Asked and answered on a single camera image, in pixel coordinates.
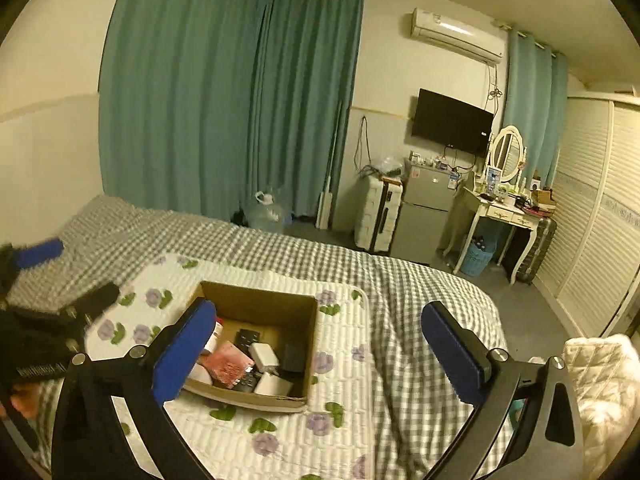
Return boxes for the white pole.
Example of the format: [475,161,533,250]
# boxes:
[315,101,346,228]

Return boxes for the plaid suitcase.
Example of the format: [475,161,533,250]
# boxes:
[515,215,558,285]

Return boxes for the long black box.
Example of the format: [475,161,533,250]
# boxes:
[232,328,264,394]

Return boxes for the person's left hand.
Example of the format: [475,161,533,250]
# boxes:
[9,382,43,420]

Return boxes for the white quilted jacket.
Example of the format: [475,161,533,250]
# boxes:
[560,332,640,480]

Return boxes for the clear water jug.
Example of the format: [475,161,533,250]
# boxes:
[243,191,287,233]

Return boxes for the floral quilted mat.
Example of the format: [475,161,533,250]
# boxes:
[82,252,381,480]

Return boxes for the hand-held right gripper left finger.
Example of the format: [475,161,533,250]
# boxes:
[50,297,218,480]

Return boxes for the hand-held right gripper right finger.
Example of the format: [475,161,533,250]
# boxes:
[421,301,587,480]

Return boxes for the white dressing table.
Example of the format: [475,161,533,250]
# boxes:
[442,185,551,286]

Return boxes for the small black box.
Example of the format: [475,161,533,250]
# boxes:
[280,340,307,373]

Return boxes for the black television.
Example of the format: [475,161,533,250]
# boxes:
[411,88,495,157]

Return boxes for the white air conditioner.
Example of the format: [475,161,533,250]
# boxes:
[411,7,505,65]

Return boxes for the green curtain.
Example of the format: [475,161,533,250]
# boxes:
[500,27,569,186]
[98,0,273,221]
[247,0,366,221]

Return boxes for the white plastic bottle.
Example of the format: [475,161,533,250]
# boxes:
[187,360,216,386]

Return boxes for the hanging black cables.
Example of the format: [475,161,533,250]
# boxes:
[355,115,376,176]

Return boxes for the white suitcase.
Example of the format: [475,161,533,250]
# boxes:
[354,175,405,253]

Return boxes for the small brown box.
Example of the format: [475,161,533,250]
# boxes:
[530,187,557,211]

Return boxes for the oval white mirror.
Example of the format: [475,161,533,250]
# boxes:
[487,125,528,184]

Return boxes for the red patterned packet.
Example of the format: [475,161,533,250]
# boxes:
[206,341,255,390]

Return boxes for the silver fridge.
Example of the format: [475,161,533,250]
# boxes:
[390,157,463,266]

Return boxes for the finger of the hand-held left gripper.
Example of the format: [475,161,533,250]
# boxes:
[0,282,121,341]
[0,238,65,293]

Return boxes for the white labelled tube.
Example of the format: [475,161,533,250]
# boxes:
[205,317,226,356]

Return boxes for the checked bedspread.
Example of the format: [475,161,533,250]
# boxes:
[10,194,516,480]

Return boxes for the clear plastic bag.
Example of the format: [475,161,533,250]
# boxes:
[370,155,406,178]

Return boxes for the white charger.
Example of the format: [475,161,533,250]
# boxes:
[249,342,281,370]

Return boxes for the white louvered wardrobe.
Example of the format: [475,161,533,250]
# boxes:
[532,92,640,338]

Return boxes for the blue basket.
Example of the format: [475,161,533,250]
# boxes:
[460,242,493,277]

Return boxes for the cardboard box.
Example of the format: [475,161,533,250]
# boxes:
[182,281,319,413]

